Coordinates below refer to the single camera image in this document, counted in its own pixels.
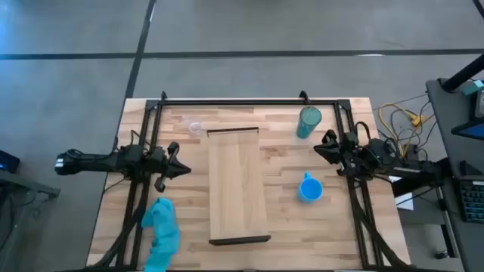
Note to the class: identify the black metal table frame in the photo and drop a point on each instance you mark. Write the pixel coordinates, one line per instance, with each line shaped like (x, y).
(246, 102)

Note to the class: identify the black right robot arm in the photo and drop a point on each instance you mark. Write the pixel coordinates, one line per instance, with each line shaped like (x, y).
(408, 168)

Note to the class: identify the black tablet with blue screen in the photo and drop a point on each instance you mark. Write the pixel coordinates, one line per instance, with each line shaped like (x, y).
(470, 130)

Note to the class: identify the black device with blue light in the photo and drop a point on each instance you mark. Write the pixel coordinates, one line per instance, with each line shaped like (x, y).
(8, 161)

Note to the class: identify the blue plastic mug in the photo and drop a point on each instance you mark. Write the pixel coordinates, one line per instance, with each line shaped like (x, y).
(310, 190)

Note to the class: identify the light wooden shelf board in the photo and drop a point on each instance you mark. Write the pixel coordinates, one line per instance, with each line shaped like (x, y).
(236, 181)

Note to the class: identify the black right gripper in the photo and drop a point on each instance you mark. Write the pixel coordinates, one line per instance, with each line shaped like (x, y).
(346, 156)

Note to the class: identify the small teal box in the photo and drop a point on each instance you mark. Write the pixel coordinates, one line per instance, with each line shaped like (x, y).
(477, 87)

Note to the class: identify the dark grey side desk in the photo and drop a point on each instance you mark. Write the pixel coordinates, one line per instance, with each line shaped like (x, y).
(442, 109)

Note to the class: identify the white paper sheet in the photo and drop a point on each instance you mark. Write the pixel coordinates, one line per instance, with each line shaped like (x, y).
(405, 200)

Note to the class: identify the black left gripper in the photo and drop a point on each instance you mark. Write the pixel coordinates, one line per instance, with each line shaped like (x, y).
(166, 166)

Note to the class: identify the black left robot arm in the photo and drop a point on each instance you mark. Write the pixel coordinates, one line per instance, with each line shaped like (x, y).
(94, 162)

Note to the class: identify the black slanted pole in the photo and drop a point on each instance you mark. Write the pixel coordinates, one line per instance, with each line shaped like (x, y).
(463, 73)

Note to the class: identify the black keyboard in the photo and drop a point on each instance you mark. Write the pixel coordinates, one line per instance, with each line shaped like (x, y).
(472, 200)

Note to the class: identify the black power box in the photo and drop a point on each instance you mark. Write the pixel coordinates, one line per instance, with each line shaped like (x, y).
(416, 153)

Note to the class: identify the tall teal plastic tumbler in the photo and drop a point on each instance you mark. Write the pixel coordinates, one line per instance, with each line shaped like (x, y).
(308, 122)

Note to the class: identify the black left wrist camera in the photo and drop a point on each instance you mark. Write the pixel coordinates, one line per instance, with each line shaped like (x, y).
(158, 155)

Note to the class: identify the teal cloth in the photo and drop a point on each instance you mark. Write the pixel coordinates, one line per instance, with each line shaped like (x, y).
(162, 226)

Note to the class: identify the small clear plastic cup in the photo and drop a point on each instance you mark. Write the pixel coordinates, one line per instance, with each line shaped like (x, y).
(194, 128)

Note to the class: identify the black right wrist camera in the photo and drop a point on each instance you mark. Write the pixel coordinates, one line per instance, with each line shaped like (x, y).
(351, 140)

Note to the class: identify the grey metal side stand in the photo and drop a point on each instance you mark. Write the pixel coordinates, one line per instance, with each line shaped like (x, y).
(26, 183)

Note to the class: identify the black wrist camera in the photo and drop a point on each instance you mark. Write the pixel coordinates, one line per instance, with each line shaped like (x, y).
(158, 155)
(351, 140)

